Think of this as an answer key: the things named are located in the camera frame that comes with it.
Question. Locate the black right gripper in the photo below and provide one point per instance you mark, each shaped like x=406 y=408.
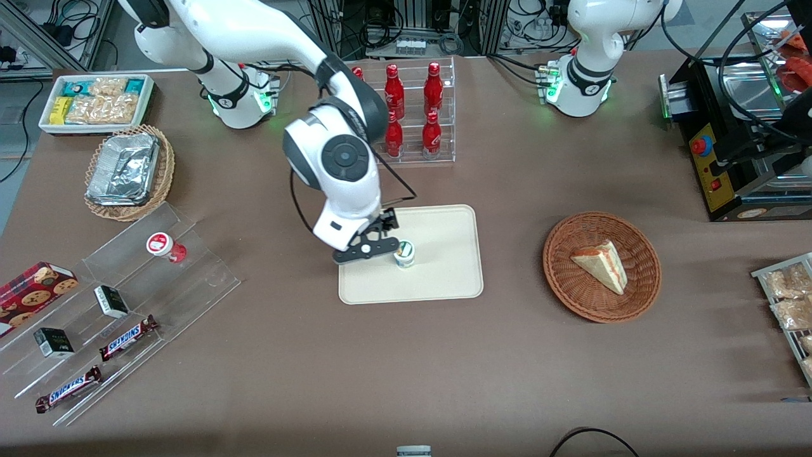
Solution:
x=387 y=220

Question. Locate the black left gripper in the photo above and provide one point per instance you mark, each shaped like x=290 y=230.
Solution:
x=792 y=122

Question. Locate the green yogurt cup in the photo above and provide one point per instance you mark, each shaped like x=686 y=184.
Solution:
x=405 y=254

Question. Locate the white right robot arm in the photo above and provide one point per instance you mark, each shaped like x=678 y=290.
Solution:
x=346 y=193

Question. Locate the beige plastic tray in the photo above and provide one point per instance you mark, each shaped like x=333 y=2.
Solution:
x=444 y=279

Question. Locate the tray of bagged crackers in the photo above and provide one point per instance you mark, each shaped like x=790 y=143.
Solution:
x=761 y=274

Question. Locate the red gum canister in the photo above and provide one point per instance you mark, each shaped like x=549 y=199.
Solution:
x=162 y=245

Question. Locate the foil tray stack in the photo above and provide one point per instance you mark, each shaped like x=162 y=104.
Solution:
x=124 y=168

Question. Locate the clear acrylic bottle rack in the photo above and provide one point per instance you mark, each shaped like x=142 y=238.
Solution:
x=419 y=160

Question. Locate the red cola bottle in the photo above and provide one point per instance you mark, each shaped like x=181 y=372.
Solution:
x=394 y=90
x=356 y=72
x=433 y=87
x=431 y=136
x=394 y=138

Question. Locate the black toaster machine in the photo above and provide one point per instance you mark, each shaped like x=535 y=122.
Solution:
x=710 y=165

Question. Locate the clear bag of rice snacks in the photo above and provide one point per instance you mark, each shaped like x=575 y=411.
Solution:
x=786 y=284
x=807 y=343
x=794 y=313
x=809 y=367

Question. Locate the brown wicker basket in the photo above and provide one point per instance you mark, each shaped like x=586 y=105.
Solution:
x=571 y=298

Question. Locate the white power strip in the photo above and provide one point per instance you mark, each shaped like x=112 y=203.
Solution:
x=410 y=47

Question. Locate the clear acrylic stepped display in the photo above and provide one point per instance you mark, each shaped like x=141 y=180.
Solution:
x=190 y=285

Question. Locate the wrapped sandwich wedge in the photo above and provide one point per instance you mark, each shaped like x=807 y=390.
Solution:
x=602 y=265

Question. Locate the small grey device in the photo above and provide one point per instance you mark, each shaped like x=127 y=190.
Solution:
x=413 y=452

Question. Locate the light wicker basket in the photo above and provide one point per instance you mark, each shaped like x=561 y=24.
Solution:
x=127 y=212

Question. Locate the blue tape strip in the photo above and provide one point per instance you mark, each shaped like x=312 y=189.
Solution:
x=797 y=400

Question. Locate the snickers bar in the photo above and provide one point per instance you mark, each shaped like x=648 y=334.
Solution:
x=129 y=337
x=68 y=389

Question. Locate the small black box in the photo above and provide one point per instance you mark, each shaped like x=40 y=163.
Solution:
x=112 y=302
x=54 y=343

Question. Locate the teal snack pack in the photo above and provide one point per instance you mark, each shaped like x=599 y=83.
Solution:
x=135 y=86
x=76 y=87

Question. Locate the large rice cracker bag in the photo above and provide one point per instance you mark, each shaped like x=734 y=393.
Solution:
x=104 y=110

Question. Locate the small rice cracker bag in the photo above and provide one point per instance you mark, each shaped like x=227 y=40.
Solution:
x=108 y=86

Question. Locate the yellow snack bar pack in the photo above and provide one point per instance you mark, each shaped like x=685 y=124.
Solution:
x=60 y=110

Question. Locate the white snack bin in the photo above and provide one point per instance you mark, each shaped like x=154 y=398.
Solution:
x=47 y=127

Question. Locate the red cookie box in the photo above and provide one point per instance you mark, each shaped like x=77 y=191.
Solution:
x=32 y=292

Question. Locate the aluminium frame rail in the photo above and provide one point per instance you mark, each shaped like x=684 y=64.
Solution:
x=38 y=39

